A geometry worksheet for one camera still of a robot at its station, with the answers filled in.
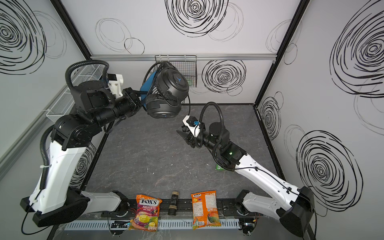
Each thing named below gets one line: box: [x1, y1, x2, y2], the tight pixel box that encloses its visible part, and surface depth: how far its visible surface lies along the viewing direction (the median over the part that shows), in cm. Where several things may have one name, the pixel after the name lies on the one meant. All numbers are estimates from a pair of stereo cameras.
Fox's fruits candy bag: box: [128, 194, 163, 232], surface depth 70 cm
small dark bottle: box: [167, 191, 180, 216], surface depth 75 cm
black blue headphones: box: [140, 62, 189, 119], surface depth 39 cm
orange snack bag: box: [191, 190, 222, 231], surface depth 72 cm
